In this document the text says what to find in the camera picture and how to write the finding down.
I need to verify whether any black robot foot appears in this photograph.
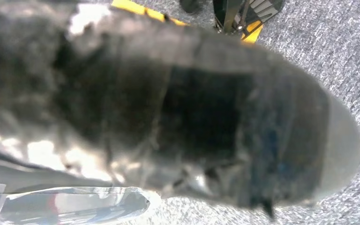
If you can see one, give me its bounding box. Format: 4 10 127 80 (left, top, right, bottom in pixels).
180 0 285 35

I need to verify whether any yellow floor tape square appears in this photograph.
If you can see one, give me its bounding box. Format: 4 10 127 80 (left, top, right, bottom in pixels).
112 0 264 44

